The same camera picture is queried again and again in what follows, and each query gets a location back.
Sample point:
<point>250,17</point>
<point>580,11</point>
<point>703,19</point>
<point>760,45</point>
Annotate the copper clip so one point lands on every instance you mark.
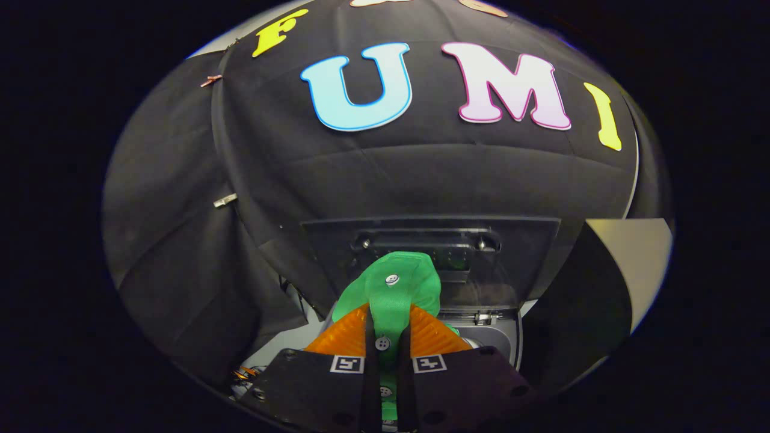
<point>210,80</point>

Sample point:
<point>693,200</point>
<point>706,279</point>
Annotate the green polo shirt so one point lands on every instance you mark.
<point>391,300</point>

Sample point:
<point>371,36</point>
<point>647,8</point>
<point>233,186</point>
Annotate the black backdrop cloth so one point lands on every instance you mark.
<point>421,174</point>

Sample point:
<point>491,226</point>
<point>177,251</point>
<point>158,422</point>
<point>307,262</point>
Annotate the grey washing machine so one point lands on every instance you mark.
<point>502,346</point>

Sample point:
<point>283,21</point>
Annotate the grey metal cabinet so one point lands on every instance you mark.
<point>631,252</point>

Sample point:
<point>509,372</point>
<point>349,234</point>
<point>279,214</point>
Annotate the silver clip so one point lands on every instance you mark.
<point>225,200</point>

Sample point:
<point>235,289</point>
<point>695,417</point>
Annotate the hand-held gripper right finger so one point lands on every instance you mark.
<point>406,373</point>

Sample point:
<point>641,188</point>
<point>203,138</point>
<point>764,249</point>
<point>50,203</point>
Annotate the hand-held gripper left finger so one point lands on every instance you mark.
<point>371,373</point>

